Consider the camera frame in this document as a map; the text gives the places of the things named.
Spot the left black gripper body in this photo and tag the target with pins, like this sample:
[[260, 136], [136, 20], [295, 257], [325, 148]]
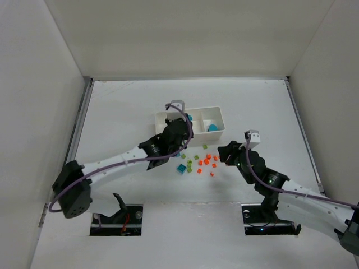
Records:
[[178, 123]]

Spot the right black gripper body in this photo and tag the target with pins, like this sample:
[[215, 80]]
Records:
[[233, 148]]

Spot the blue lego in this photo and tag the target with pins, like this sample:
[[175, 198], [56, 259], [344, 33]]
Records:
[[212, 128]]

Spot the large blue lego brick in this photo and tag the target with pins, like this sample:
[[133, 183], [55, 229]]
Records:
[[181, 169]]

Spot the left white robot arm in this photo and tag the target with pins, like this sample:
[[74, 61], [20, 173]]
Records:
[[76, 184]]

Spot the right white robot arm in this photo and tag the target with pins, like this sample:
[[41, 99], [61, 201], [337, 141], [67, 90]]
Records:
[[286, 200]]

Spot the white three-compartment sorting tray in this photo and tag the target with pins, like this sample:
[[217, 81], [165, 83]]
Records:
[[202, 118]]

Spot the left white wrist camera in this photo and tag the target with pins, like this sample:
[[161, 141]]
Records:
[[176, 105]]

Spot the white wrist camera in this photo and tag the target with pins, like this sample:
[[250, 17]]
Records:
[[176, 105], [252, 139]]

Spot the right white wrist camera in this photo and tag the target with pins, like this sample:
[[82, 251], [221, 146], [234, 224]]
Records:
[[252, 139]]

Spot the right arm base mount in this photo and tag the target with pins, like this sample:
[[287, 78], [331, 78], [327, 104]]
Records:
[[257, 222]]

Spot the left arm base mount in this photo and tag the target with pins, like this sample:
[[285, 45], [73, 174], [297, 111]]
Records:
[[126, 221]]

